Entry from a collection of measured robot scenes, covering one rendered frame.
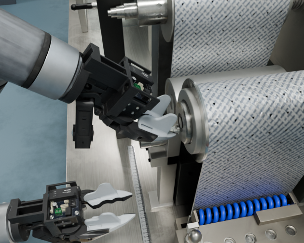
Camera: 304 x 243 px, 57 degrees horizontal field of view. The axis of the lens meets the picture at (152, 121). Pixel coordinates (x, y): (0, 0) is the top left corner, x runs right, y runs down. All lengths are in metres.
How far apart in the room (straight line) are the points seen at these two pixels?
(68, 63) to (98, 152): 0.56
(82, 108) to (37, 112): 2.03
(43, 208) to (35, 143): 1.70
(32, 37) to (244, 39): 0.45
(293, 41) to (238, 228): 0.46
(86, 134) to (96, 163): 0.43
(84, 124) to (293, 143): 0.36
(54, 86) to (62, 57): 0.04
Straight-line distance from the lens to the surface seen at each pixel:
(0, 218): 0.57
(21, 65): 0.35
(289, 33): 0.81
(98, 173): 0.85
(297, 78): 0.54
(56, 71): 0.36
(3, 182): 2.10
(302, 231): 0.70
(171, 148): 0.56
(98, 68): 0.37
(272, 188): 0.68
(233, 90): 0.47
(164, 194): 0.73
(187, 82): 0.49
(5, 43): 0.35
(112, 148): 0.90
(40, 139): 2.22
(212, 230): 0.64
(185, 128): 0.46
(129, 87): 0.37
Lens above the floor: 1.61
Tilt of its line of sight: 48 degrees down
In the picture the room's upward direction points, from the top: straight up
